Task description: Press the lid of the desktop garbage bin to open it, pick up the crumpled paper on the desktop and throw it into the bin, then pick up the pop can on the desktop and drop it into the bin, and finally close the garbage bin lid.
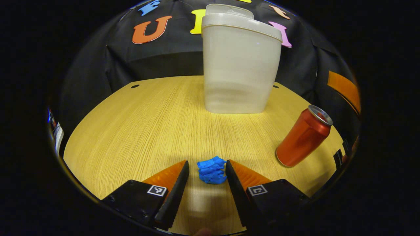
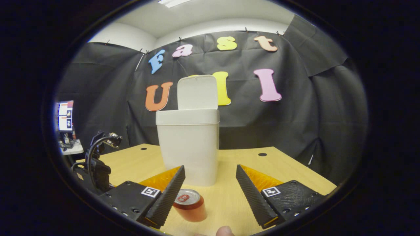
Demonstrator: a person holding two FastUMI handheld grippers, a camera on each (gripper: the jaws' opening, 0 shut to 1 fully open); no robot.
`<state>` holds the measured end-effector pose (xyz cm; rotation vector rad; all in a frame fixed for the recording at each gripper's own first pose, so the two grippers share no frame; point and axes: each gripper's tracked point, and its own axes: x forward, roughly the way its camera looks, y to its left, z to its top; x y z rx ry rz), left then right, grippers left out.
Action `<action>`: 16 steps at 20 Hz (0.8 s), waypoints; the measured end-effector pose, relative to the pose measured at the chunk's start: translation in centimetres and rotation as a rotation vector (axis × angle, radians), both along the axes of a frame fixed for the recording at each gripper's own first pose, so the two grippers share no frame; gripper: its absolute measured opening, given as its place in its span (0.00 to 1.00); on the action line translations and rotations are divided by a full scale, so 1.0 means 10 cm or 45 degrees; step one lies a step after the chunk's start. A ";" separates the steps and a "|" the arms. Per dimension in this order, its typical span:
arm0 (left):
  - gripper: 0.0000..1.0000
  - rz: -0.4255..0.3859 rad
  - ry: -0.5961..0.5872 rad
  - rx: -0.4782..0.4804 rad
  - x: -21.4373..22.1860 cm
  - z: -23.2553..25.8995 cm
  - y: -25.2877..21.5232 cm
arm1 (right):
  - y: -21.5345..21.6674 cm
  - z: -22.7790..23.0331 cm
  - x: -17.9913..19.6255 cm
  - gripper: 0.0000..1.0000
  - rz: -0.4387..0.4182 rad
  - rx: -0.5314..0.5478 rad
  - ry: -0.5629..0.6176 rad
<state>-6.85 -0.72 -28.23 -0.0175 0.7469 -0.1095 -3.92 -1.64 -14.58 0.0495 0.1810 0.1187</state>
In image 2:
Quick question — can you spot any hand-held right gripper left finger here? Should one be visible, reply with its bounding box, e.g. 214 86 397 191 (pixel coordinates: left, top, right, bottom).
98 165 186 230

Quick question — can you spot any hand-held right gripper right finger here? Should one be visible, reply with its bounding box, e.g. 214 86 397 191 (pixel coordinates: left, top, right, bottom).
236 164 328 230

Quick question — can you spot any red pop can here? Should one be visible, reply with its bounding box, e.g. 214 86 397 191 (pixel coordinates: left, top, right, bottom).
173 189 208 223

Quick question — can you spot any white desktop garbage bin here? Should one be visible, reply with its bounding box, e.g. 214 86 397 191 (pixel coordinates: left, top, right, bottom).
156 74 221 187

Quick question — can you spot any wooden desktop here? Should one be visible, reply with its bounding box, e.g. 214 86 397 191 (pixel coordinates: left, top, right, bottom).
76 143 338 236

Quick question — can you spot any white side table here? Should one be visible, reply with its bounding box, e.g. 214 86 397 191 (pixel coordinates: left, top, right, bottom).
60 139 84 155

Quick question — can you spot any computer monitor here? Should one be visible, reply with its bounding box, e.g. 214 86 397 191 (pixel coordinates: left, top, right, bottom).
56 100 74 132

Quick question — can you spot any black backdrop cloth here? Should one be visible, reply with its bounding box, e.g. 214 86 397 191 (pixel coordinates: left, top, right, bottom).
56 15 369 186

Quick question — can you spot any large ceiling light panel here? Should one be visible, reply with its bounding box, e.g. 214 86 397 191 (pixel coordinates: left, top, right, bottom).
157 0 194 8

